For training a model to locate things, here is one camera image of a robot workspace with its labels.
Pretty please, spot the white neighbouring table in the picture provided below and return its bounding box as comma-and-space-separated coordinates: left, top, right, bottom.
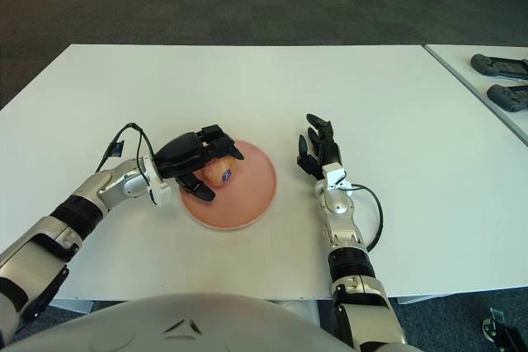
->
424, 43, 528, 145

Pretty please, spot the silver robot torso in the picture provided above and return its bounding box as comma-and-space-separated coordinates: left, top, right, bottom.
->
0, 292, 351, 352

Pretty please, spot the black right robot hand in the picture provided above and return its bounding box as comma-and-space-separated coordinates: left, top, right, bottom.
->
295, 113, 351, 196

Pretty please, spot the red yellow apple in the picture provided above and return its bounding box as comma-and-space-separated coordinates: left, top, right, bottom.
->
200, 154, 235, 187

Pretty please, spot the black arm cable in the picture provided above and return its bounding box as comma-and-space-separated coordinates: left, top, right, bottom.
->
95, 122, 160, 174
348, 183, 384, 253

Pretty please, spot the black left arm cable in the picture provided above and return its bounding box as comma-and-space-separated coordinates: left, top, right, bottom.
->
95, 122, 160, 174

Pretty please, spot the grey handheld controller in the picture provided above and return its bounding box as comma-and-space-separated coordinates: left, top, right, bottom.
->
470, 54, 528, 80
486, 83, 528, 113

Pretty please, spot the pink round plate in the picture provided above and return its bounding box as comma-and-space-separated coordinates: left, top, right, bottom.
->
179, 140, 278, 232

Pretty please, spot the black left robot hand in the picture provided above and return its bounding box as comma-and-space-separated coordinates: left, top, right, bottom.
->
138, 124, 245, 208

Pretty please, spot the black caster wheel stand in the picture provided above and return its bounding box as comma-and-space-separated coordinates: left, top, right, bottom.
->
482, 306, 528, 352

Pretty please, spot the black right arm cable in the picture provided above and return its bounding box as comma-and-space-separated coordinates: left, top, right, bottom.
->
348, 183, 384, 253

